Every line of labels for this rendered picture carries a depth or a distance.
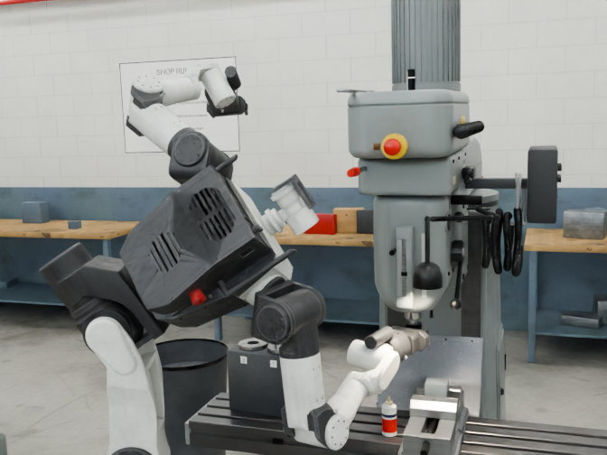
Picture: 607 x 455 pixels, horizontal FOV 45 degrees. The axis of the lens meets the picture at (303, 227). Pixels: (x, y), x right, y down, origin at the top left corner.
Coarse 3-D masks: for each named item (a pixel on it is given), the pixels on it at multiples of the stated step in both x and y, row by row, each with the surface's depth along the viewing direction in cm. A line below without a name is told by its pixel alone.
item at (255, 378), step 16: (240, 352) 218; (256, 352) 217; (272, 352) 215; (240, 368) 219; (256, 368) 216; (272, 368) 214; (240, 384) 220; (256, 384) 217; (272, 384) 215; (240, 400) 220; (256, 400) 218; (272, 400) 216
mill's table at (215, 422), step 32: (192, 416) 221; (224, 416) 219; (256, 416) 217; (224, 448) 213; (256, 448) 210; (288, 448) 207; (320, 448) 204; (352, 448) 202; (384, 448) 198; (480, 448) 192; (512, 448) 192; (544, 448) 191; (576, 448) 190
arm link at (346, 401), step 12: (348, 384) 174; (360, 384) 174; (336, 396) 171; (348, 396) 171; (360, 396) 173; (336, 408) 168; (348, 408) 169; (348, 420) 168; (300, 432) 164; (312, 432) 162; (312, 444) 164
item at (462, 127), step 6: (456, 126) 171; (462, 126) 170; (468, 126) 173; (474, 126) 186; (480, 126) 199; (456, 132) 171; (462, 132) 171; (468, 132) 170; (474, 132) 186; (480, 132) 210; (462, 138) 171
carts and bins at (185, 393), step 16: (160, 352) 400; (176, 352) 405; (192, 352) 407; (208, 352) 404; (224, 352) 394; (176, 368) 360; (192, 368) 361; (208, 368) 367; (224, 368) 379; (176, 384) 362; (192, 384) 364; (208, 384) 368; (224, 384) 381; (176, 400) 364; (192, 400) 366; (208, 400) 370; (176, 416) 366; (176, 432) 368; (176, 448) 370; (192, 448) 371; (208, 448) 375
